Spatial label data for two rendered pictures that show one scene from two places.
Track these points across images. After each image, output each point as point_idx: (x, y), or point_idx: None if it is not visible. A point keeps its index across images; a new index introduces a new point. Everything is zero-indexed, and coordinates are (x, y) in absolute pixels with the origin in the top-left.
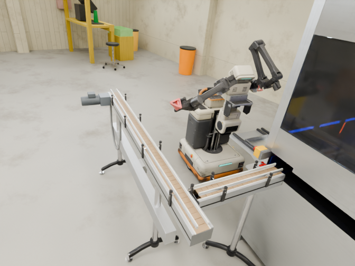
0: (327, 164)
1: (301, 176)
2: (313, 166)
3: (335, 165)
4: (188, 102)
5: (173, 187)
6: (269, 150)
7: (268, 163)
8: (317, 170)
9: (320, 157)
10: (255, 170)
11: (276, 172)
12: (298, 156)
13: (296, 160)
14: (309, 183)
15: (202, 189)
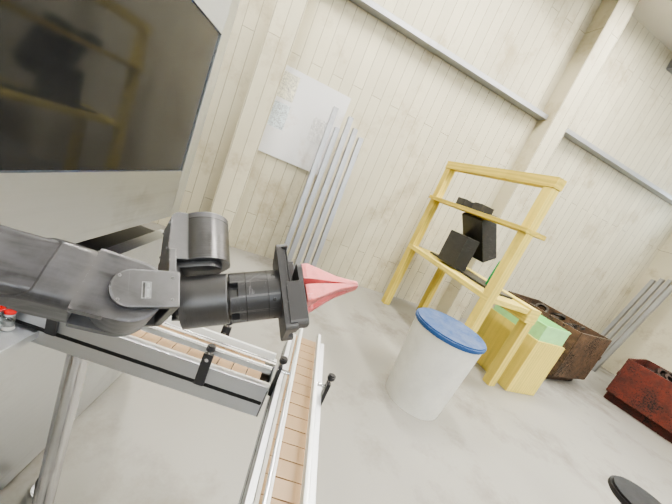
0: (105, 184)
1: (68, 239)
2: (85, 204)
3: (115, 176)
4: (226, 274)
5: (315, 390)
6: None
7: None
8: (92, 205)
9: (95, 178)
10: None
11: None
12: (54, 208)
13: (52, 221)
14: (84, 239)
15: (246, 370)
